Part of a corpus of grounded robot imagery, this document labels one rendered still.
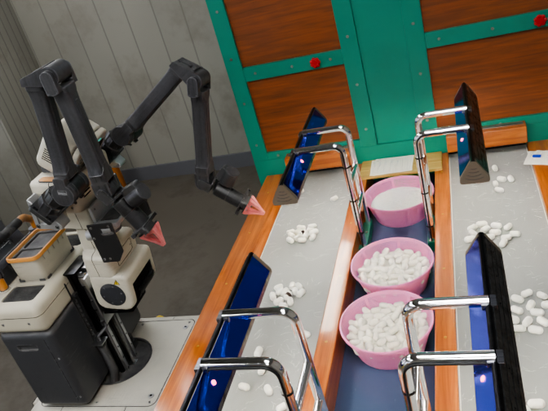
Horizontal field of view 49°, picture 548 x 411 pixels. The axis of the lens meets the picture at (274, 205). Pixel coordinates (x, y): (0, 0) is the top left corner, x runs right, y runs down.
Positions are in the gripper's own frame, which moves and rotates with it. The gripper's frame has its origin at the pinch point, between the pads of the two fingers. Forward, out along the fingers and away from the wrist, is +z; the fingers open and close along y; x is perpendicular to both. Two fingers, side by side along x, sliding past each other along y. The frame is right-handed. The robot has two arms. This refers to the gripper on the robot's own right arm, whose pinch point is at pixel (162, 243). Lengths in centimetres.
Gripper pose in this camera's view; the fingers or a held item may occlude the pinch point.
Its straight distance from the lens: 198.5
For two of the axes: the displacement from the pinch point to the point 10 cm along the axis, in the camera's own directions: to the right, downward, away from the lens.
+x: -7.3, 4.8, 4.9
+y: 2.2, -5.2, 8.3
